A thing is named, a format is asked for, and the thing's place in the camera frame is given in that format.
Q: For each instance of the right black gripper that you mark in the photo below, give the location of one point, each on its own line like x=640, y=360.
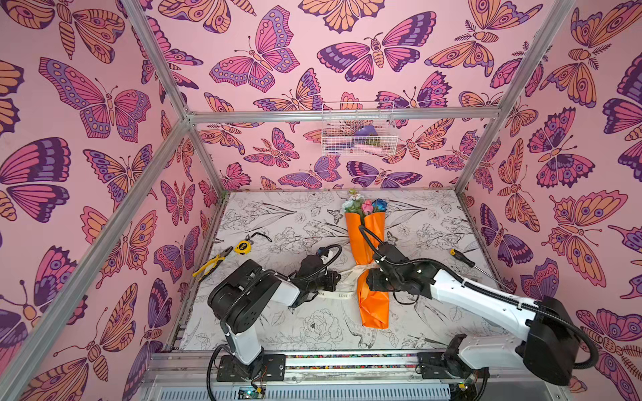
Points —
x=378, y=279

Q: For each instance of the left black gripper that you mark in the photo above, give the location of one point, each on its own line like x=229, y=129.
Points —
x=332, y=281

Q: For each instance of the white ribbon bundle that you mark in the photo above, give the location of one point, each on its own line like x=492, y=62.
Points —
x=347, y=285

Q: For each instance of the blue fake flower stem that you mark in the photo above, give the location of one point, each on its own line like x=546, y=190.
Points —
x=379, y=205

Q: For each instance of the pink fake rose stem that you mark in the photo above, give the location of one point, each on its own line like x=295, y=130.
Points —
x=367, y=207

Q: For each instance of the white fake flower stem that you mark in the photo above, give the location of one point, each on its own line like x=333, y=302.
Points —
x=354, y=203

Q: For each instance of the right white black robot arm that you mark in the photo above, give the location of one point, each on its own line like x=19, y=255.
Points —
x=541, y=336

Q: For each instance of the yellow tape measure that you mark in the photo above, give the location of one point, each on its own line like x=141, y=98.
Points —
x=245, y=246

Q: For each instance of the green circuit board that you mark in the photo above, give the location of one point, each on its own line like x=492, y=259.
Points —
x=249, y=393

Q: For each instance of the black handled screwdriver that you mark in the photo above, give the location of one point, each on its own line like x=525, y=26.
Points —
x=467, y=268

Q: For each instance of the yellow handled tool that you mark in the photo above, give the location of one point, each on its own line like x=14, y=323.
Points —
x=208, y=268

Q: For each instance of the white wire wall basket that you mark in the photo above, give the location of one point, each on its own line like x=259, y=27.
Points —
x=355, y=131

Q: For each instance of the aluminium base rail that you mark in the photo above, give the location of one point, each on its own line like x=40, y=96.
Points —
x=340, y=375

